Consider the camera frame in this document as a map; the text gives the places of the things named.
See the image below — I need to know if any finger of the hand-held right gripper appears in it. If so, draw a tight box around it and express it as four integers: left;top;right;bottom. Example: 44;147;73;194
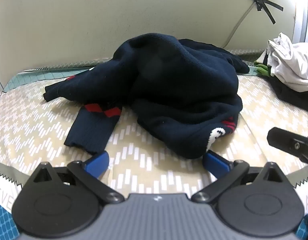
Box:
267;127;308;174

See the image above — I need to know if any beige patterned blanket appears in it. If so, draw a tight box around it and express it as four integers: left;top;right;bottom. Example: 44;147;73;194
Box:
0;74;308;205

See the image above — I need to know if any green cloth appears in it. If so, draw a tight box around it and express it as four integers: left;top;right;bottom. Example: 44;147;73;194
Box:
254;60;272;77

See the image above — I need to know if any black cloth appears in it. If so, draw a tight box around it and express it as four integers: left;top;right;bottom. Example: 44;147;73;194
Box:
269;76;308;114

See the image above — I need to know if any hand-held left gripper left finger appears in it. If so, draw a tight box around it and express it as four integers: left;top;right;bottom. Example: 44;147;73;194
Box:
24;152;124;204

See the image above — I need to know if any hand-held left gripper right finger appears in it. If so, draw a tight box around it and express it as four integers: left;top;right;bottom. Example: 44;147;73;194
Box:
192;151;293;203

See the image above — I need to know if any navy knitted sweater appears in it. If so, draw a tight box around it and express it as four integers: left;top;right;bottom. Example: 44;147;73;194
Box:
43;32;251;160

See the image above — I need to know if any white crumpled garment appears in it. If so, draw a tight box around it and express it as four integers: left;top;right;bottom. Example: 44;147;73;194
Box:
266;32;308;92

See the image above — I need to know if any white wall cable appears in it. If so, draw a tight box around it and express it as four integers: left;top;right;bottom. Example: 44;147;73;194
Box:
220;0;259;49

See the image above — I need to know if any blue patterned cloth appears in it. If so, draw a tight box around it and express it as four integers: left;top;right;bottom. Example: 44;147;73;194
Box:
0;197;17;232

